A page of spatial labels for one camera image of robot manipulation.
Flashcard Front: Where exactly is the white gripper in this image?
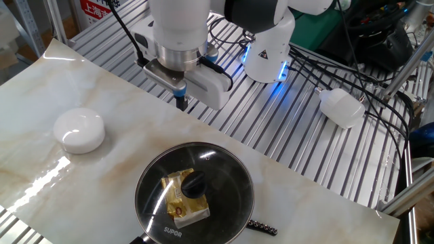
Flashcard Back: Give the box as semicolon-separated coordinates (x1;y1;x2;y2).
130;23;235;113

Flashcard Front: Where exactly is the glass lid with black knob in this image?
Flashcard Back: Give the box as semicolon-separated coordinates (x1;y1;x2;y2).
134;142;255;244

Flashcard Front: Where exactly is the white round puck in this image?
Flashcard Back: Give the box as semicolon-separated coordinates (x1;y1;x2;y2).
53;107;106;155

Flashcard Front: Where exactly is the gold foil butter block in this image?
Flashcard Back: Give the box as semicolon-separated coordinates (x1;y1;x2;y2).
160;168;211;230

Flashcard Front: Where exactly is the red white Chinese sign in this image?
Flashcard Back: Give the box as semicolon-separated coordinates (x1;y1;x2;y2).
78;0;122;30

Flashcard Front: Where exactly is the black frying pan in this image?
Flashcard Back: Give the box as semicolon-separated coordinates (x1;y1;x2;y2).
128;142;256;244

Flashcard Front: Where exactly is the green cutting mat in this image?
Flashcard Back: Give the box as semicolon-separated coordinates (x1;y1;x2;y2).
290;8;342;52

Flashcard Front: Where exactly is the white LED light bulb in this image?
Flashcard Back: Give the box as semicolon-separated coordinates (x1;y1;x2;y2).
313;86;366;129

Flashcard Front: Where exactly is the marble pattern table mat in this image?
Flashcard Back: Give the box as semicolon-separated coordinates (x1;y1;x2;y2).
0;38;401;244

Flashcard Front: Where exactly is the grey perforated shelf upright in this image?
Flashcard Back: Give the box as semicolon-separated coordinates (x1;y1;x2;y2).
12;0;47;58

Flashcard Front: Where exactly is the black racing steering wheel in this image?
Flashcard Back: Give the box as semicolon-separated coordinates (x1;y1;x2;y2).
317;0;414;73

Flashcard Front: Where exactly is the dark blue round object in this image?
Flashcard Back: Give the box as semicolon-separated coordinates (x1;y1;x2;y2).
408;121;434;159

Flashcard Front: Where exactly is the silver bracket with blue ends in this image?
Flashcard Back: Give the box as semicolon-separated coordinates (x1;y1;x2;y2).
142;42;220;99

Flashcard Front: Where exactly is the black arm cable harness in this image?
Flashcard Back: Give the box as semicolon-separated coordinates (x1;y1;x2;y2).
106;0;235;92

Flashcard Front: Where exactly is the thin looped black cable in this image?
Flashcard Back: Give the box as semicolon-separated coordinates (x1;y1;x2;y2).
208;16;260;48

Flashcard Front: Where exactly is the black socket bit rail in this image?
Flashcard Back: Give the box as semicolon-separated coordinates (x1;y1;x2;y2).
246;218;279;237

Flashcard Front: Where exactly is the aluminium frame post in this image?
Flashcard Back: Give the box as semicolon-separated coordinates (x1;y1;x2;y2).
378;28;434;102
43;0;74;47

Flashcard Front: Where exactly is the black table cable bundle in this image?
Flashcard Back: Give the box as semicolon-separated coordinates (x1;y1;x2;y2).
288;43;415;163

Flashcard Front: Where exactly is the aluminium frame rail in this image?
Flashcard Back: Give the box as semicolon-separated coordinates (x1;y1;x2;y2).
377;174;434;218

